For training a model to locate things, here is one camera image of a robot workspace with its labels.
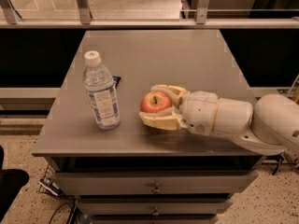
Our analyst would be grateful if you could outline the bottom grey drawer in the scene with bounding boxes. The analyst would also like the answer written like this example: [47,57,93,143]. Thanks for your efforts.
[91,216,218,224]

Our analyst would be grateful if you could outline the power strip on floor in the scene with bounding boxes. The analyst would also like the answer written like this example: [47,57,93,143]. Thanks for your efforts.
[39,177,61,196]

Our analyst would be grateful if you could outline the grey drawer cabinet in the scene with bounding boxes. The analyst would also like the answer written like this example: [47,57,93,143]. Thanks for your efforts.
[31,29,285,224]

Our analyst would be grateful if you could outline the black floor cable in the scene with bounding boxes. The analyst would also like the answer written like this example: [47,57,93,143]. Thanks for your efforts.
[48,199,78,224]

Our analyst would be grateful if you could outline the black chair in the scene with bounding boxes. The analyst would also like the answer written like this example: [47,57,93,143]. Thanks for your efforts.
[0,146,29,221]

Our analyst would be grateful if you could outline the top grey drawer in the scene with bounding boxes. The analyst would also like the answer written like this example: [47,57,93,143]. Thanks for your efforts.
[53,171,258,196]

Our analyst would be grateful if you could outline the middle grey drawer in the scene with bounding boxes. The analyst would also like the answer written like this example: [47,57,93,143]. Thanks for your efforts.
[77,198,232,216]

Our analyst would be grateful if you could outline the grey drawer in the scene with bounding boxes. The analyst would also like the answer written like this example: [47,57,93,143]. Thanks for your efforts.
[91,216,218,224]
[53,171,258,196]
[77,198,232,216]

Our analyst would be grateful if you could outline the clear blue-label water bottle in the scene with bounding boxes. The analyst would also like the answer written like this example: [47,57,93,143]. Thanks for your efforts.
[83,50,121,130]

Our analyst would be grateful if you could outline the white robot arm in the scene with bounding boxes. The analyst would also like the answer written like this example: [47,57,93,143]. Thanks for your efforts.
[139,84,299,156]

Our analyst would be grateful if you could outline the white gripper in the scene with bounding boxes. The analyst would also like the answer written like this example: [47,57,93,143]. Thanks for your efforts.
[139,84,219,136]

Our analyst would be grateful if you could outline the red apple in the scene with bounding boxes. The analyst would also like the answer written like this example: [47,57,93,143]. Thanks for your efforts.
[140,91,172,113]

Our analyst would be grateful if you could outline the metal railing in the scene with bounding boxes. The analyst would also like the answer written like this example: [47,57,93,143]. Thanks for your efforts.
[0,0,299,29]

